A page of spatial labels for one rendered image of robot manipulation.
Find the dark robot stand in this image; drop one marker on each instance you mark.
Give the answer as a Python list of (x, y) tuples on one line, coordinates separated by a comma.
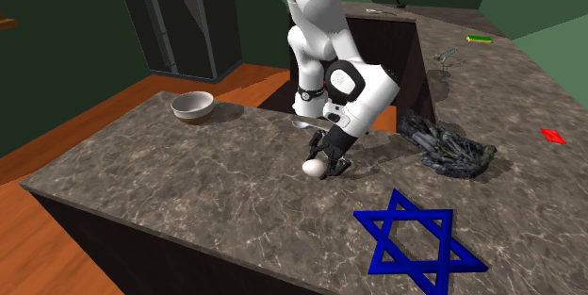
[(390, 46)]

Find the small black object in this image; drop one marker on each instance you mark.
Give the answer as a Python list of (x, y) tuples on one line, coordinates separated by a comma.
[(400, 4)]

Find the white egg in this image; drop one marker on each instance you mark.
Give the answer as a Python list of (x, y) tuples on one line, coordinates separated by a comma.
[(313, 168)]

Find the silver spoon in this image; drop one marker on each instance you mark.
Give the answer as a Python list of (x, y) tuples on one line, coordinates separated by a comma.
[(305, 124)]

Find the white and brown bowl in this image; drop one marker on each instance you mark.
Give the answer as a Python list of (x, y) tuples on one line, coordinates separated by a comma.
[(192, 103)]

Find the green and yellow sponge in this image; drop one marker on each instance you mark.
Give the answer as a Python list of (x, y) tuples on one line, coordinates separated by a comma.
[(479, 39)]

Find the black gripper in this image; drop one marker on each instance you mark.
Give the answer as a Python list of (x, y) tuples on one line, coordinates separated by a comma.
[(339, 141)]

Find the blue star frame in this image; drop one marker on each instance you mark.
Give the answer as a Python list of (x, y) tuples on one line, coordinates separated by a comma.
[(383, 239)]

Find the red flat square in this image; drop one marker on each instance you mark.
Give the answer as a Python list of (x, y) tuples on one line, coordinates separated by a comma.
[(552, 136)]

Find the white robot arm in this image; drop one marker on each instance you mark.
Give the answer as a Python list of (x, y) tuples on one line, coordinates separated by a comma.
[(321, 4)]

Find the silver cutlery piece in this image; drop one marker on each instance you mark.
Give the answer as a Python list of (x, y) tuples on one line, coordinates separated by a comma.
[(379, 11)]

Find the dark tall refrigerator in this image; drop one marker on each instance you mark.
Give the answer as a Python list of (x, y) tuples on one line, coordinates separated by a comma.
[(183, 18)]

